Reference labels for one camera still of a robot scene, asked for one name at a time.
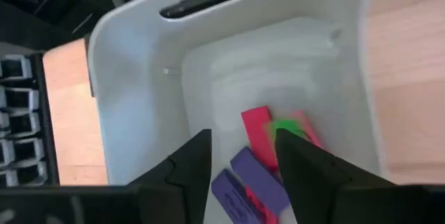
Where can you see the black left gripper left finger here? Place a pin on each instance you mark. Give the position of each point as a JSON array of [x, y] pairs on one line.
[[156, 196]]

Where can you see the black aluminium table frame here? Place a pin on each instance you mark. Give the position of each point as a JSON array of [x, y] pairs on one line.
[[48, 140]]

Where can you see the grey plastic bin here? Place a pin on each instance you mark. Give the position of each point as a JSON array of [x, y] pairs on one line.
[[174, 95]]

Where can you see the green eraser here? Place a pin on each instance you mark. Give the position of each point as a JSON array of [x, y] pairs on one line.
[[286, 125]]

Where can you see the purple eraser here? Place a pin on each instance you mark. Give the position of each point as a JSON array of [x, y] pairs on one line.
[[231, 199], [257, 175]]

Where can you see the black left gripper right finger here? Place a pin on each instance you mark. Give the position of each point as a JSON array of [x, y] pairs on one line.
[[330, 196]]

